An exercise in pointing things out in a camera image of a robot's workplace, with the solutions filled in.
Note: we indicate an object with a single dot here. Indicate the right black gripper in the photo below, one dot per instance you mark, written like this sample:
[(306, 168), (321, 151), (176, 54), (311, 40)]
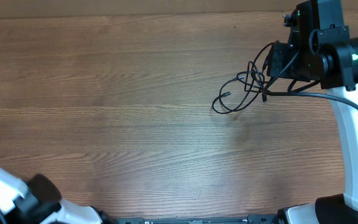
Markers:
[(277, 56)]

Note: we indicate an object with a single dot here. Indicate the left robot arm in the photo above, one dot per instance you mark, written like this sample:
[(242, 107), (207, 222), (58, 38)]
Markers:
[(39, 201)]

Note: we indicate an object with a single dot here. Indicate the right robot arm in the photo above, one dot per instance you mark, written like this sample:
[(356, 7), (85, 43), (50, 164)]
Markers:
[(320, 51)]

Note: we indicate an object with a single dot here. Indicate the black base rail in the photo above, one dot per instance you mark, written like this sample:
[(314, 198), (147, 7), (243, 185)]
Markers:
[(250, 219)]

